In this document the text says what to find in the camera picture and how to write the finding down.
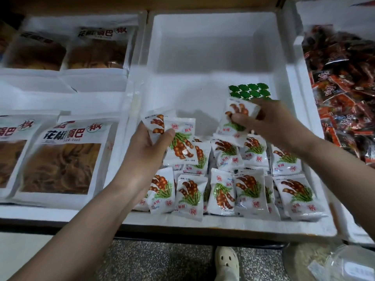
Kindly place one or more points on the person's left hand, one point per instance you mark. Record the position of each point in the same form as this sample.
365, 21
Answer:
139, 166

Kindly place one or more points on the person's right hand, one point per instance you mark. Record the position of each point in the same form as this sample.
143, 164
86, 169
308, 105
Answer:
276, 124

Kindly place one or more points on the white printed snack packet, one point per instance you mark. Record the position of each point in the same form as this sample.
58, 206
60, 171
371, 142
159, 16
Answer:
183, 140
234, 128
153, 123

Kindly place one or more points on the pile of white printed packets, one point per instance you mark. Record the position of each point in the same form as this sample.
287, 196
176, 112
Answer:
252, 190

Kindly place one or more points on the white bag of orange crisps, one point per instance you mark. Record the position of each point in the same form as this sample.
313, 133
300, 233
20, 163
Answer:
35, 55
96, 55
10, 161
61, 169

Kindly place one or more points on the pile of dark red packets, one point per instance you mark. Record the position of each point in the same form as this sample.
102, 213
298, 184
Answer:
345, 84

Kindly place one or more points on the person's left forearm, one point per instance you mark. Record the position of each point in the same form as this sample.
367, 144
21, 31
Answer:
73, 243

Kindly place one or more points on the person's right forearm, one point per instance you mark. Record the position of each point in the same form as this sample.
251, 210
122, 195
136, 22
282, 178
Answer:
343, 178

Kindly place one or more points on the person's right white shoe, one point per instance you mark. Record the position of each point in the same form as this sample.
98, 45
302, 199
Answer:
227, 263

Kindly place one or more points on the green leaf-pattern sheet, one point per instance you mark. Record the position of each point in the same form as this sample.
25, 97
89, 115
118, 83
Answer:
249, 90

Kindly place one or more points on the clear round plastic tub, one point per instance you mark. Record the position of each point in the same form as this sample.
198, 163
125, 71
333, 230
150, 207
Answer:
307, 257

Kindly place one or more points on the white foam slab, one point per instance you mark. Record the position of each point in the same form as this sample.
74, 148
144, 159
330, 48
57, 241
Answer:
23, 257

